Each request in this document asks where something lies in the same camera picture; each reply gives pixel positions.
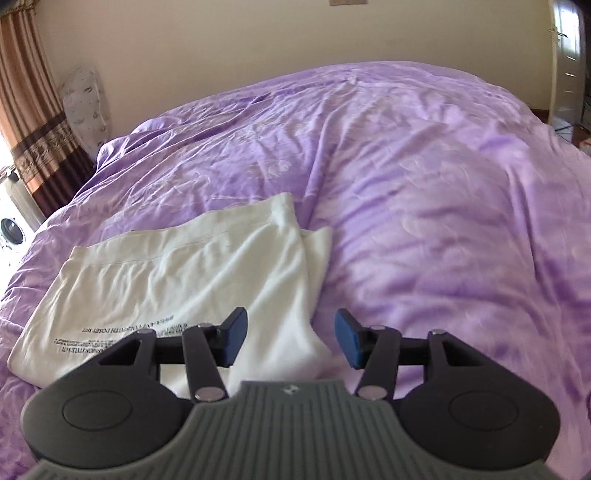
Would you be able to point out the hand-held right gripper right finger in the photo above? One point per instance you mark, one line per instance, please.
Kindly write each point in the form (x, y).
(348, 339)

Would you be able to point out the glossy brown door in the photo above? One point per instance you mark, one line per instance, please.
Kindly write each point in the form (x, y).
(568, 69)

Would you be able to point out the purple bed blanket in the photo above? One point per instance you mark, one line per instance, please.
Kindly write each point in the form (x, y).
(415, 184)

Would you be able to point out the white washing machine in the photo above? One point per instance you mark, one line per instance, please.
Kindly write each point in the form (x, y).
(11, 230)

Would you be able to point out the brown wall switch plate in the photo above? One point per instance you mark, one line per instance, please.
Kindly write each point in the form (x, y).
(348, 2)

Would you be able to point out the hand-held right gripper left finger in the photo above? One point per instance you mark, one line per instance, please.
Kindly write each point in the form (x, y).
(233, 337)

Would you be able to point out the fan with patterned cover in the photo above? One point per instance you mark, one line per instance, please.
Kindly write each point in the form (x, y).
(85, 110)

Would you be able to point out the white printed sweatshirt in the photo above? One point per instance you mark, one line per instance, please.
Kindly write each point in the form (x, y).
(184, 267)

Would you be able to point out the brown patterned curtain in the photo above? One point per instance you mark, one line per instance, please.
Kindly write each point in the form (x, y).
(32, 92)

